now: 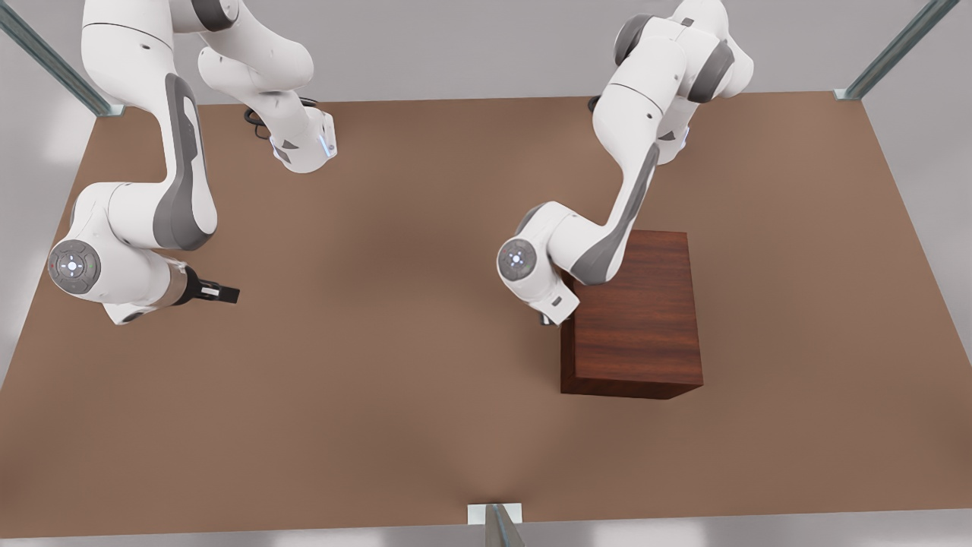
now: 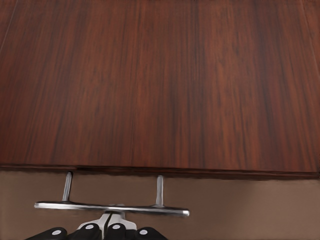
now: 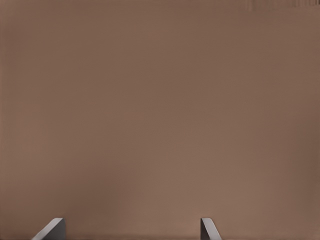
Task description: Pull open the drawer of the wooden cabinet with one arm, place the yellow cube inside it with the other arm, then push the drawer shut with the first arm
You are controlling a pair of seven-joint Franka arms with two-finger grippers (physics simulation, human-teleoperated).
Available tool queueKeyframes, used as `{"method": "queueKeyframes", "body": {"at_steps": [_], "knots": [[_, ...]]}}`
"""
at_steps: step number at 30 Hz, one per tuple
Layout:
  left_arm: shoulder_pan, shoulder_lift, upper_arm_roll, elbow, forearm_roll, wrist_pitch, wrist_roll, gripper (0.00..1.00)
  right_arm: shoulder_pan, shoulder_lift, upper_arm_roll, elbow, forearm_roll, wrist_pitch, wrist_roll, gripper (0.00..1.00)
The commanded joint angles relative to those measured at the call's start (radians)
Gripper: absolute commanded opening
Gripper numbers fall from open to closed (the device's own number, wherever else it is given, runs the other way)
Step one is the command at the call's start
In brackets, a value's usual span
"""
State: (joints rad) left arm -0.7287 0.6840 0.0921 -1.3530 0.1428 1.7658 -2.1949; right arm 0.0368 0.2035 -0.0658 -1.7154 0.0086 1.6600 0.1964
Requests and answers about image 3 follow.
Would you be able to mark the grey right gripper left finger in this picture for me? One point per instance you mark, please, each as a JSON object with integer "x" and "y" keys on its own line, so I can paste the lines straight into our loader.
{"x": 53, "y": 230}

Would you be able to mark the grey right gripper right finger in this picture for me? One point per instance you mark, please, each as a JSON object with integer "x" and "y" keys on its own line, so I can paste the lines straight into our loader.
{"x": 208, "y": 229}

